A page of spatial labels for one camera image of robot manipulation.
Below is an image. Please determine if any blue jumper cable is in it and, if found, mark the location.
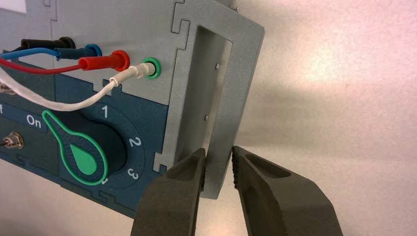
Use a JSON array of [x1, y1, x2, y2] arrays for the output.
[[0, 44, 102, 62]]

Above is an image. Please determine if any metal toggle switch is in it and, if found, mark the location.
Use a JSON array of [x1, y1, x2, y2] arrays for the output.
[[0, 132, 24, 150]]

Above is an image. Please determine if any black jumper cable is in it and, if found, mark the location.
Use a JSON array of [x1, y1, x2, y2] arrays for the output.
[[0, 36, 76, 55]]

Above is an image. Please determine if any red jumper cable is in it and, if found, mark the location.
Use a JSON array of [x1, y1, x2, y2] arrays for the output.
[[0, 50, 131, 76]]

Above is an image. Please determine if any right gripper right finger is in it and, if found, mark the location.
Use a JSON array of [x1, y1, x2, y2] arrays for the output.
[[231, 146, 344, 236]]

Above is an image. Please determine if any blue grey control task box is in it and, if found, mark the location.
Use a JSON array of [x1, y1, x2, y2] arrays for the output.
[[0, 0, 265, 219]]

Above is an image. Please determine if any dark rotary knob green pointer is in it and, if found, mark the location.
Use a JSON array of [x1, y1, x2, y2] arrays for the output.
[[42, 110, 128, 186]]

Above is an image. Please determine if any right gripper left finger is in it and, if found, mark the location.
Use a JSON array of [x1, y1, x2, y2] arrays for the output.
[[130, 148, 208, 236]]

